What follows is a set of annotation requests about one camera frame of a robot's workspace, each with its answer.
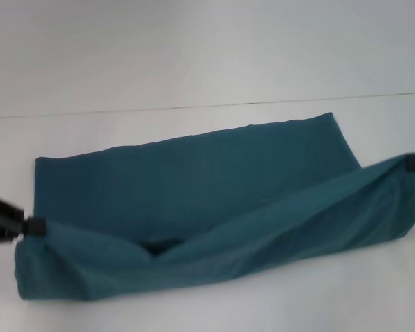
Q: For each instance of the teal t-shirt with pink print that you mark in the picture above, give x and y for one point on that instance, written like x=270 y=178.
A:
x=193 y=193

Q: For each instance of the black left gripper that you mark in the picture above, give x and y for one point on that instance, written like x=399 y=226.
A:
x=3 y=221

